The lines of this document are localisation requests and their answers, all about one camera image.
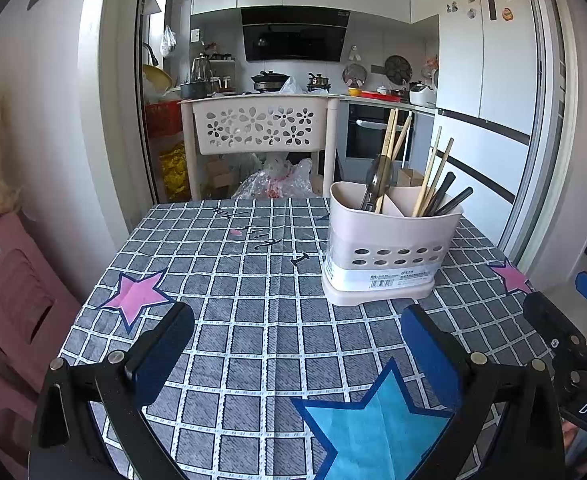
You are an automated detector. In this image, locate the black wok with lid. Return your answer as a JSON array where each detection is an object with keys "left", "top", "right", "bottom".
[{"left": 250, "top": 71, "right": 291, "bottom": 93}]

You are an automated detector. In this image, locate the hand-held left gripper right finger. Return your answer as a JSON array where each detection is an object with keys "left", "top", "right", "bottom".
[{"left": 401, "top": 304, "right": 567, "bottom": 480}]

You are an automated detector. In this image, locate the round hanging pan lid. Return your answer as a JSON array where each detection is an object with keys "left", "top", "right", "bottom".
[{"left": 342, "top": 62, "right": 367, "bottom": 86}]

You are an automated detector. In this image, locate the blue star sticker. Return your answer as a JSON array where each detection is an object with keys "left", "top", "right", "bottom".
[{"left": 290, "top": 357, "right": 454, "bottom": 480}]

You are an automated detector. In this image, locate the yellow basin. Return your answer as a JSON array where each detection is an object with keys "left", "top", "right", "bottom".
[{"left": 142, "top": 64, "right": 173, "bottom": 98}]

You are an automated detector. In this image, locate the white refrigerator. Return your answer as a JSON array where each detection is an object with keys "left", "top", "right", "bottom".
[{"left": 426, "top": 0, "right": 547, "bottom": 248}]

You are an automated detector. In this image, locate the metal kettle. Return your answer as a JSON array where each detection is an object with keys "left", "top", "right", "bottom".
[{"left": 190, "top": 54, "right": 213, "bottom": 83}]

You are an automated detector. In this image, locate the grey checkered tablecloth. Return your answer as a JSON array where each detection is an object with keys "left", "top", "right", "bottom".
[{"left": 56, "top": 197, "right": 559, "bottom": 480}]

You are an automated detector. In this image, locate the yellow bag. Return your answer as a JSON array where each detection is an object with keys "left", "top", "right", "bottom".
[{"left": 159, "top": 141, "right": 190, "bottom": 201}]

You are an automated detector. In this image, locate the crumpled clear plastic bag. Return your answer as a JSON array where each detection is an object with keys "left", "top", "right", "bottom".
[{"left": 230, "top": 157, "right": 314, "bottom": 200}]

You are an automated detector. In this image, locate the cardboard box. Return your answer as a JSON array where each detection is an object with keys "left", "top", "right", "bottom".
[{"left": 398, "top": 167, "right": 427, "bottom": 187}]

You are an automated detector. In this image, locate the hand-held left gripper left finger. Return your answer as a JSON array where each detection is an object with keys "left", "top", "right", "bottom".
[{"left": 28, "top": 301, "right": 195, "bottom": 480}]

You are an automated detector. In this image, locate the round dark hanging pan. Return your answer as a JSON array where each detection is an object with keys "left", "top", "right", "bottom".
[{"left": 384, "top": 55, "right": 411, "bottom": 81}]

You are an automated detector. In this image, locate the white plastic utensil holder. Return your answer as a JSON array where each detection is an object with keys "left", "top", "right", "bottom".
[{"left": 322, "top": 181, "right": 464, "bottom": 307}]

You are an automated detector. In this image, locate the white rice cooker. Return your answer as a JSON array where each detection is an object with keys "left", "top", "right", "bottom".
[{"left": 408, "top": 81, "right": 437, "bottom": 107}]

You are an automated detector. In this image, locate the flower cutout basket cart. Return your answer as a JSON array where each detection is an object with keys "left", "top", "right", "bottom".
[{"left": 179, "top": 94, "right": 341, "bottom": 201}]

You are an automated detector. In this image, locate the red plastic crate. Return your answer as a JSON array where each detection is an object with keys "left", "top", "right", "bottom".
[{"left": 146, "top": 101, "right": 184, "bottom": 138}]

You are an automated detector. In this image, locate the black range hood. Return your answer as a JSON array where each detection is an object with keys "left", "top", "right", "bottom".
[{"left": 240, "top": 7, "right": 350, "bottom": 63}]

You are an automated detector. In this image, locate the pink star sticker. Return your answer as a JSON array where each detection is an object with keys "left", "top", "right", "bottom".
[
  {"left": 96, "top": 267, "right": 179, "bottom": 333},
  {"left": 488, "top": 259, "right": 534, "bottom": 297}
]

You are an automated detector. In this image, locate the black chopstick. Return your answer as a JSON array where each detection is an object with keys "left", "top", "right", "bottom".
[
  {"left": 436, "top": 186, "right": 474, "bottom": 216},
  {"left": 431, "top": 172, "right": 457, "bottom": 216}
]

